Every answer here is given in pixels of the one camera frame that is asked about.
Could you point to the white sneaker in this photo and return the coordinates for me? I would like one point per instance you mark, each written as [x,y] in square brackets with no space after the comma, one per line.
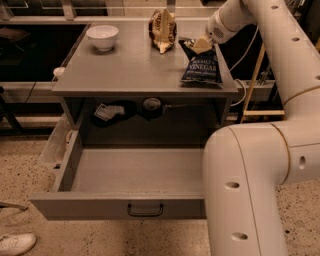
[16,245]

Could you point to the white ceramic bowl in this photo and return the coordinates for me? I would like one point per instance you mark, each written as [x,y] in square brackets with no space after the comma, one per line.
[103,37]

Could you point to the grey cabinet counter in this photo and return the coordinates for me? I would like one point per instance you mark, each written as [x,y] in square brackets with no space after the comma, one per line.
[134,70]

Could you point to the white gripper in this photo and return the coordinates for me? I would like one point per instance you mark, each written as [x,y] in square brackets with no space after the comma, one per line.
[215,33]

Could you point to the grey open top drawer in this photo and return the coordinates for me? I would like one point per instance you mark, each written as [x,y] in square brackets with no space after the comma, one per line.
[99,182]

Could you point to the black round tape measure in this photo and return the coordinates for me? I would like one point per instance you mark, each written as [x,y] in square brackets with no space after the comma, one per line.
[152,108]

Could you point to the black drawer handle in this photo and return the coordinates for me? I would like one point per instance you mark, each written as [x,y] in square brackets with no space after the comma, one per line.
[145,210]

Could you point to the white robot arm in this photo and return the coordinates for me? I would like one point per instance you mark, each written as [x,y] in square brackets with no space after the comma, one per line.
[243,163]

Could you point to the brown crumpled chip bag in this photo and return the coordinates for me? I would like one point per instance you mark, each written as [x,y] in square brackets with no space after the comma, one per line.
[162,29]

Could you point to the blue vinegar chip bag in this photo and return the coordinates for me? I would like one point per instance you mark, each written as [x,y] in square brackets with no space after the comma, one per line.
[202,68]

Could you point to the black pouch with white label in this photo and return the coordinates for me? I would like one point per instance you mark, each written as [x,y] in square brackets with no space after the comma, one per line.
[107,114]

